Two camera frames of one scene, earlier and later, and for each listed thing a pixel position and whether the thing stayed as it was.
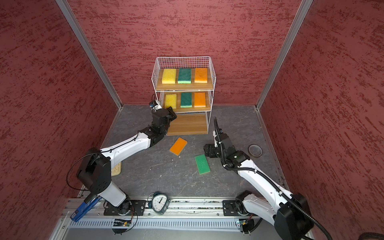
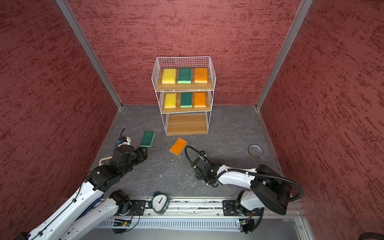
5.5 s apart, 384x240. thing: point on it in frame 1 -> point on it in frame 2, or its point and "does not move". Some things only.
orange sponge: (199, 99) does not move
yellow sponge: (169, 76) does not move
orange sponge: (201, 75) does not move
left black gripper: (171, 113) -> (141, 154)
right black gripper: (209, 148) -> (199, 176)
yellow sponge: (170, 100) does not move
